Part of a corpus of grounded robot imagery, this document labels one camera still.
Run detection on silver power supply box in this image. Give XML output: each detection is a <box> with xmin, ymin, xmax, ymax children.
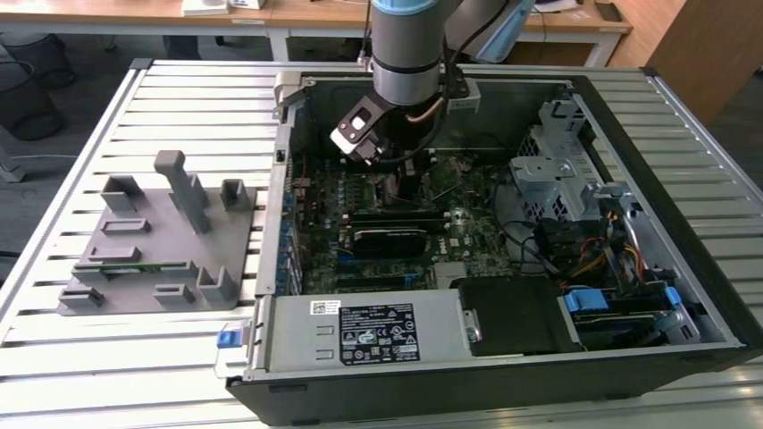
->
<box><xmin>241</xmin><ymin>292</ymin><xmax>481</xmax><ymax>373</ymax></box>

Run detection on black disk drive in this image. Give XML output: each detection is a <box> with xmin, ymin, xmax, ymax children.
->
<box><xmin>571</xmin><ymin>312</ymin><xmax>668</xmax><ymax>352</ymax></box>

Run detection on green motherboard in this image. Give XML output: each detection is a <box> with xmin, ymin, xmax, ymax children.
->
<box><xmin>284</xmin><ymin>149</ymin><xmax>509</xmax><ymax>297</ymax></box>

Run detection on yellow red power wires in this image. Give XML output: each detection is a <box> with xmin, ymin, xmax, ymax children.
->
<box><xmin>559</xmin><ymin>209</ymin><xmax>655</xmax><ymax>290</ymax></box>

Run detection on silver ribbed chipset heatsink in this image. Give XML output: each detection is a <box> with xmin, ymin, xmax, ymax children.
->
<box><xmin>432</xmin><ymin>262</ymin><xmax>468</xmax><ymax>290</ymax></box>

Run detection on black plastic cover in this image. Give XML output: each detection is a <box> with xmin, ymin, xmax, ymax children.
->
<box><xmin>456</xmin><ymin>275</ymin><xmax>583</xmax><ymax>358</ymax></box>

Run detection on hard disk in blue carrier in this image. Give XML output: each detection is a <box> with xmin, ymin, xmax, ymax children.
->
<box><xmin>559</xmin><ymin>285</ymin><xmax>684</xmax><ymax>324</ymax></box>

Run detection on black open PC case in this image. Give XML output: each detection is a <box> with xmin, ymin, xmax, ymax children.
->
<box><xmin>212</xmin><ymin>66</ymin><xmax>763</xmax><ymax>425</ymax></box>

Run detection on metal socket cover frame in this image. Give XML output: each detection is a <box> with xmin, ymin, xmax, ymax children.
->
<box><xmin>429</xmin><ymin>154</ymin><xmax>472</xmax><ymax>203</ymax></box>

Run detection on black RAM slot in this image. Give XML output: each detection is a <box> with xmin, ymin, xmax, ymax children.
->
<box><xmin>349</xmin><ymin>221</ymin><xmax>452</xmax><ymax>228</ymax></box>
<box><xmin>348</xmin><ymin>212</ymin><xmax>452</xmax><ymax>219</ymax></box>
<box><xmin>348</xmin><ymin>216</ymin><xmax>452</xmax><ymax>223</ymax></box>
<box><xmin>349</xmin><ymin>225</ymin><xmax>452</xmax><ymax>232</ymax></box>

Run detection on small boxy wrist camera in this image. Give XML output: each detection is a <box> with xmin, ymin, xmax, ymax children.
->
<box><xmin>444</xmin><ymin>79</ymin><xmax>483</xmax><ymax>114</ymax></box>

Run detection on white wrist camera black face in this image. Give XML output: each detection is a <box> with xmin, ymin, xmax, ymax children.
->
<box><xmin>329</xmin><ymin>103</ymin><xmax>384</xmax><ymax>167</ymax></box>

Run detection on black expansion slot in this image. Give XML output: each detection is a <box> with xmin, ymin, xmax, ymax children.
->
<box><xmin>334</xmin><ymin>276</ymin><xmax>408</xmax><ymax>290</ymax></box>

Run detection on seated person's legs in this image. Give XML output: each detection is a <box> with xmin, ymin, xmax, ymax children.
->
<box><xmin>161</xmin><ymin>33</ymin><xmax>202</xmax><ymax>60</ymax></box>

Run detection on wooden desk white frame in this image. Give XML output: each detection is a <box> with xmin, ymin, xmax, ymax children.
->
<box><xmin>0</xmin><ymin>0</ymin><xmax>633</xmax><ymax>63</ymax></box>

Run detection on black cable with brass plug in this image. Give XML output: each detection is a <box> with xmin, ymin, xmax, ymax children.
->
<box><xmin>402</xmin><ymin>94</ymin><xmax>448</xmax><ymax>125</ymax></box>

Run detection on white stand foot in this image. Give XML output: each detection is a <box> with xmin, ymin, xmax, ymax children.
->
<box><xmin>0</xmin><ymin>141</ymin><xmax>28</xmax><ymax>183</ymax></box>

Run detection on green RAM stick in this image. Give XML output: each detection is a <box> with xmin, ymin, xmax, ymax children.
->
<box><xmin>98</xmin><ymin>263</ymin><xmax>186</xmax><ymax>274</ymax></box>

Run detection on silver metal bracket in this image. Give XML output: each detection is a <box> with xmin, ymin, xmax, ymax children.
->
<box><xmin>587</xmin><ymin>181</ymin><xmax>656</xmax><ymax>291</ymax></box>

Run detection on wooden cabinet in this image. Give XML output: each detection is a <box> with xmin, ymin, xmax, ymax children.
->
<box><xmin>607</xmin><ymin>0</ymin><xmax>763</xmax><ymax>127</ymax></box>

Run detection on black graphics card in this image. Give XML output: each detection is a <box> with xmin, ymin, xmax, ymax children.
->
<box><xmin>349</xmin><ymin>228</ymin><xmax>429</xmax><ymax>260</ymax></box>

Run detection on silver power supply handle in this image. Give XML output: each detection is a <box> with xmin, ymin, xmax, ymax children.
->
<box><xmin>463</xmin><ymin>307</ymin><xmax>484</xmax><ymax>344</ymax></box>

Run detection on CPU socket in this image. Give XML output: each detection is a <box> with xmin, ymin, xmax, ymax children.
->
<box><xmin>366</xmin><ymin>172</ymin><xmax>437</xmax><ymax>212</ymax></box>

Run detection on grey case latch handle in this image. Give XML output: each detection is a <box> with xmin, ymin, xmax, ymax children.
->
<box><xmin>272</xmin><ymin>71</ymin><xmax>306</xmax><ymax>122</ymax></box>

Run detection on black waste bin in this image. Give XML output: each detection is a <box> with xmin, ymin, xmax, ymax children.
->
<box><xmin>0</xmin><ymin>29</ymin><xmax>77</xmax><ymax>88</ymax></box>
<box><xmin>0</xmin><ymin>60</ymin><xmax>65</xmax><ymax>142</ymax></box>

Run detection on white book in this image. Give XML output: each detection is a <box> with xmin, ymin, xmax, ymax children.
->
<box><xmin>181</xmin><ymin>0</ymin><xmax>232</xmax><ymax>18</ymax></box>

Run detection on grey parts rack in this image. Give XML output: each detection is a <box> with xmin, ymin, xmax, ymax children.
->
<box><xmin>56</xmin><ymin>149</ymin><xmax>262</xmax><ymax>317</ymax></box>

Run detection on perforated metal disk bay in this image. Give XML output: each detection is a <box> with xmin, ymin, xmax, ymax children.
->
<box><xmin>508</xmin><ymin>98</ymin><xmax>604</xmax><ymax>221</ymax></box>

